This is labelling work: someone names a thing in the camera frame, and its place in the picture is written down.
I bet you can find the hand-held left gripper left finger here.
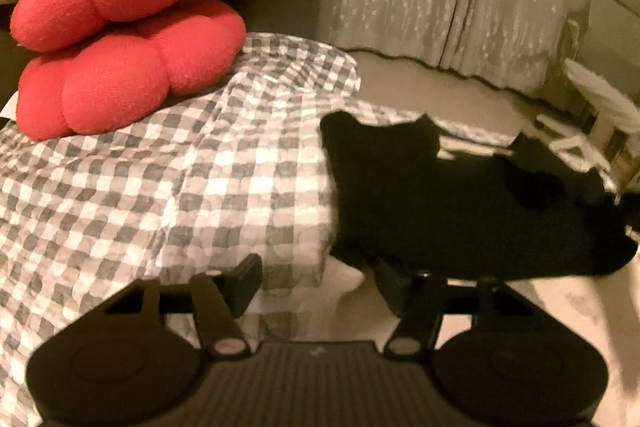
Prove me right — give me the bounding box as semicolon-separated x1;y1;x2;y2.
102;253;264;358

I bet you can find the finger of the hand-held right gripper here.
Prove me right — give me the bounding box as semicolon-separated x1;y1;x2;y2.
510;133;618;212

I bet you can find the white office chair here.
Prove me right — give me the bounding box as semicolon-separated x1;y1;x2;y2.
535;0;640;202

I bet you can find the dark green sofa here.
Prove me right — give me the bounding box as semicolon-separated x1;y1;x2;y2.
0;0;337;108

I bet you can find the white paper sheet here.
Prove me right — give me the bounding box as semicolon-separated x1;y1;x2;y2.
0;89;21;120

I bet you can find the white sock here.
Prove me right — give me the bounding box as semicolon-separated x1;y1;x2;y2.
320;252;640;427

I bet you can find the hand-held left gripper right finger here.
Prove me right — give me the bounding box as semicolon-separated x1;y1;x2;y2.
374;259;506;358

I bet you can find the grey checkered blanket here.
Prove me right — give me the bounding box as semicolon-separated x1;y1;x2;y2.
0;32;621;408

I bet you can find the black sock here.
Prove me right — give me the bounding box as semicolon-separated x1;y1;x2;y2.
319;111;640;282

